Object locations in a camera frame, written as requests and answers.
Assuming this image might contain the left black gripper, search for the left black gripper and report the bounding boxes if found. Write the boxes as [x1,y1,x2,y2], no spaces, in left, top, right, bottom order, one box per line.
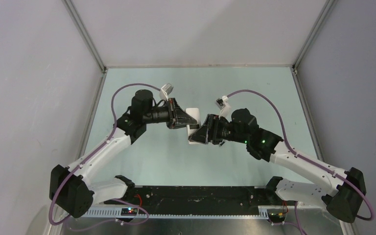
[143,98,197,130]

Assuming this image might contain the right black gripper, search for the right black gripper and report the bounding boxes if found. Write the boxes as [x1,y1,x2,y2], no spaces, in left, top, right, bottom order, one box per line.
[188,114,248,145]

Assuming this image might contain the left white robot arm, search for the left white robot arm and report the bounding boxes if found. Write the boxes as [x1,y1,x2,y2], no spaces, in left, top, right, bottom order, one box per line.
[49,90,200,218]

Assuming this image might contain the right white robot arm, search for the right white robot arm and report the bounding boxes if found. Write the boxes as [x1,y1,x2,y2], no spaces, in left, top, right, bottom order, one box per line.
[188,108,366,223]

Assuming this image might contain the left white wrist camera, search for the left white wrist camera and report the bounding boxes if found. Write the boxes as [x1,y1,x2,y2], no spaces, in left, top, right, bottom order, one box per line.
[159,83,174,101]

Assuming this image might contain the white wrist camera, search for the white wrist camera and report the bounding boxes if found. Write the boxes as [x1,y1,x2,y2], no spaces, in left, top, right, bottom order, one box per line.
[159,83,174,101]
[215,95,232,118]

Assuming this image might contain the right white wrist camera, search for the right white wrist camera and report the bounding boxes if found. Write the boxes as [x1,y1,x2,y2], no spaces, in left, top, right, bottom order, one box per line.
[215,95,232,118]

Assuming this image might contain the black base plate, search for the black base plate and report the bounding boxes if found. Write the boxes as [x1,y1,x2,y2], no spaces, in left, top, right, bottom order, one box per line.
[122,186,284,216]

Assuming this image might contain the white slotted cable duct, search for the white slotted cable duct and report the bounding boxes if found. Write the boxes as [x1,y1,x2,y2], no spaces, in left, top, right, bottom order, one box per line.
[82,207,269,219]

